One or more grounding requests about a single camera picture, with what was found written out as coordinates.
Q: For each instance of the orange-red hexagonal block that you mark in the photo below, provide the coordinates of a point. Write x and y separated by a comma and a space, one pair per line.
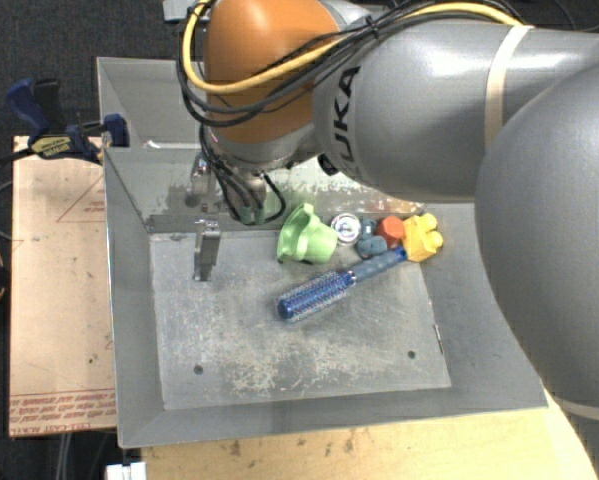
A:
391, 230

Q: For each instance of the grey metal bin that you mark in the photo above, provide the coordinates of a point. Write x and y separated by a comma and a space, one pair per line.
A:
289, 348

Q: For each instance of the light green toy cup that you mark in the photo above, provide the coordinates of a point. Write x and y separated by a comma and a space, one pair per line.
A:
309, 240

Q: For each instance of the round clear silver disc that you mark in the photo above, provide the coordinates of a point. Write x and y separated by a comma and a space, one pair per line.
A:
345, 228

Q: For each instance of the blue-grey toy figure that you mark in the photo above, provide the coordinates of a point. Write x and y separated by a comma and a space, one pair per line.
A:
371, 245

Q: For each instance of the blue bristle brush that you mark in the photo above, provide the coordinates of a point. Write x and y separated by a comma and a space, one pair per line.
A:
314, 295

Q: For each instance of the yellow toy building block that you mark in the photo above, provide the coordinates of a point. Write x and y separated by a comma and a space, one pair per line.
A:
421, 240

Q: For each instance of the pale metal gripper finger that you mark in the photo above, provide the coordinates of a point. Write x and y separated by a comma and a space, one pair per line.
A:
206, 253
199, 183

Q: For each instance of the brown cardboard board red print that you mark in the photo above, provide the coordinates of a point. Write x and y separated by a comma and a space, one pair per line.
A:
59, 293

